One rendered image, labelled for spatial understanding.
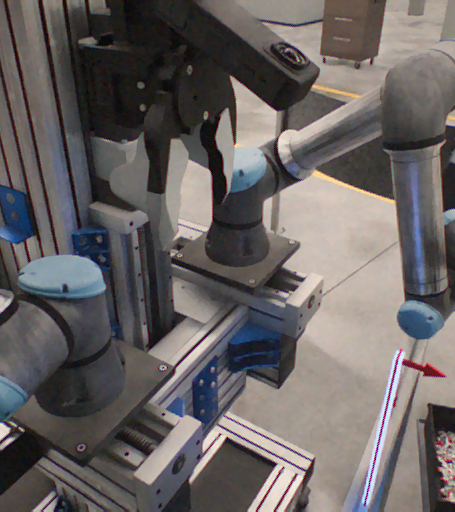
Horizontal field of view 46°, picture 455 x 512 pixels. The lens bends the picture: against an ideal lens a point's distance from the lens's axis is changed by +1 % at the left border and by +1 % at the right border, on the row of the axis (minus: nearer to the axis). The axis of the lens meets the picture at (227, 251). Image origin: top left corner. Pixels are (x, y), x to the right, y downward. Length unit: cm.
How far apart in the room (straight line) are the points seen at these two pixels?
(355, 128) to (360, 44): 632
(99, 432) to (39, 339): 20
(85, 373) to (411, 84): 66
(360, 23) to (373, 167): 482
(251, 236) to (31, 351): 60
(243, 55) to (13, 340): 48
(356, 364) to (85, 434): 178
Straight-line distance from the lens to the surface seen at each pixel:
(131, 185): 42
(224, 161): 46
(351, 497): 102
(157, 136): 38
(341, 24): 750
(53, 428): 89
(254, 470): 183
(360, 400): 236
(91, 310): 80
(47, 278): 79
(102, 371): 87
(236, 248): 117
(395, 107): 90
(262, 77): 36
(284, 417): 224
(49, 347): 75
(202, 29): 37
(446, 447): 117
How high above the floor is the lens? 170
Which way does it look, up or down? 32 degrees down
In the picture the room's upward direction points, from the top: straight up
